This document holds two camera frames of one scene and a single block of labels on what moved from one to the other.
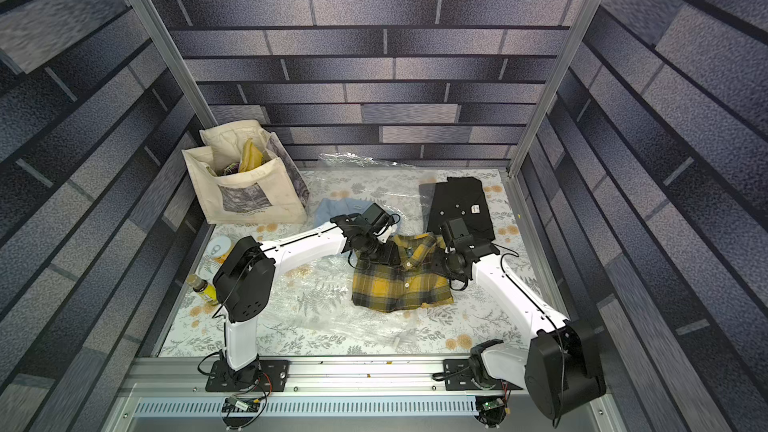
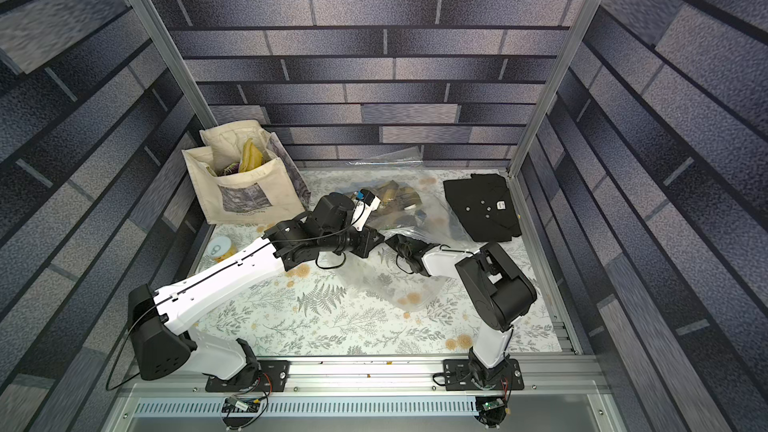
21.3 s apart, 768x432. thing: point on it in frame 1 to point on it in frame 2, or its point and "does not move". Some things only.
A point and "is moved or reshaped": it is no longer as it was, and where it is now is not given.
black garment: [461, 197] is moved or reshaped
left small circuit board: [233, 404] does not move
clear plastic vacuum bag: [311, 301] to [413, 203]
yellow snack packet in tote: [251, 157] does not move
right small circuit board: [492, 404] does not move
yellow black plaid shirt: [415, 281] to [399, 206]
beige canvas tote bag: [244, 175] does not move
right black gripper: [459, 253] to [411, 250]
